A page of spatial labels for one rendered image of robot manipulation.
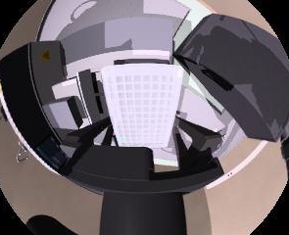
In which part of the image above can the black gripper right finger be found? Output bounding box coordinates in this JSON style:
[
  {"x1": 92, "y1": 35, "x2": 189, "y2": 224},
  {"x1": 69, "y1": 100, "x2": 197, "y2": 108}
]
[{"x1": 171, "y1": 116, "x2": 222, "y2": 169}]

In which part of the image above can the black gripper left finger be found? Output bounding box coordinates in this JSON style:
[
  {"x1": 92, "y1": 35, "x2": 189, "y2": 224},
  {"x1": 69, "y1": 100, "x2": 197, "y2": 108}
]
[{"x1": 64, "y1": 117, "x2": 114, "y2": 146}]

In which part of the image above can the white microplate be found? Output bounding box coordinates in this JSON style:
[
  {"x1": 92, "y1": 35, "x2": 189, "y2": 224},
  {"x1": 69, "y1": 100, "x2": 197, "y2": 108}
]
[{"x1": 101, "y1": 64, "x2": 183, "y2": 148}]

